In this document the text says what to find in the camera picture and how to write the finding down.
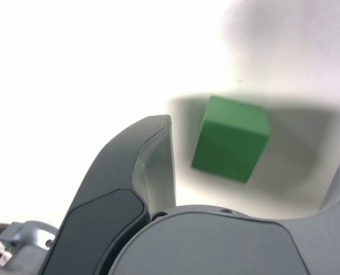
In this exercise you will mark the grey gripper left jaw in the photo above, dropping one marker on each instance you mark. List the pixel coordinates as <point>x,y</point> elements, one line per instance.
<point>101,215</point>

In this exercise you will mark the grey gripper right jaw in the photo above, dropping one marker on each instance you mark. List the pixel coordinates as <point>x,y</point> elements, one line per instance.
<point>215,246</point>

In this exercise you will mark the green cube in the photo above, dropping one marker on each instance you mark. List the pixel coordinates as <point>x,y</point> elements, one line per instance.
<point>230,143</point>

